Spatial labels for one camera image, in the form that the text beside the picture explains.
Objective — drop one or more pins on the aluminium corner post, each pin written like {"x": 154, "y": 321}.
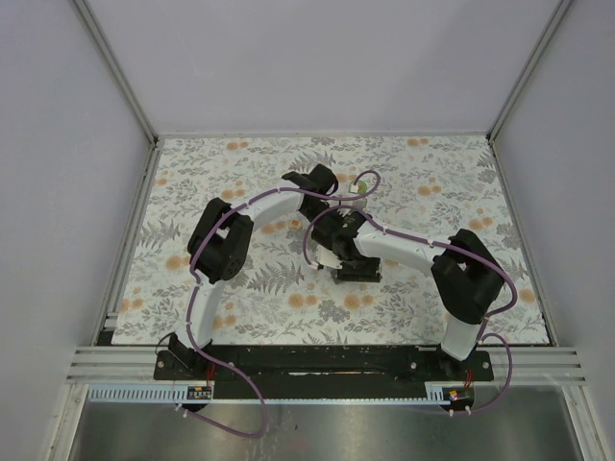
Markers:
{"x": 101, "y": 44}
{"x": 538, "y": 51}

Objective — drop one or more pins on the white cable duct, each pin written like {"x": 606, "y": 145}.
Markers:
{"x": 296, "y": 390}

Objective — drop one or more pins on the green bottle cap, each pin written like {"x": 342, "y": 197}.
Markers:
{"x": 362, "y": 187}

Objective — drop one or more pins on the floral table mat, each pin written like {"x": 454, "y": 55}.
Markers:
{"x": 433, "y": 185}

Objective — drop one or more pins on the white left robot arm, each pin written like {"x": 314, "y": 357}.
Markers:
{"x": 219, "y": 245}

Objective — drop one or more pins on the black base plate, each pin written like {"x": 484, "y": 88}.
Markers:
{"x": 254, "y": 365}

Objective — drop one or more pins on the right aluminium corner post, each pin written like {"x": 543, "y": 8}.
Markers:
{"x": 538, "y": 51}

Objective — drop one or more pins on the left aluminium corner post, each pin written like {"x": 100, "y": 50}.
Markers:
{"x": 101, "y": 44}

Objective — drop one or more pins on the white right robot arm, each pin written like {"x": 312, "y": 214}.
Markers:
{"x": 467, "y": 277}

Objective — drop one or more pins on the aluminium frame rail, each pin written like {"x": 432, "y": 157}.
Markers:
{"x": 118, "y": 364}

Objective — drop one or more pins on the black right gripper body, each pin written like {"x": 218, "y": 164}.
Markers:
{"x": 362, "y": 269}

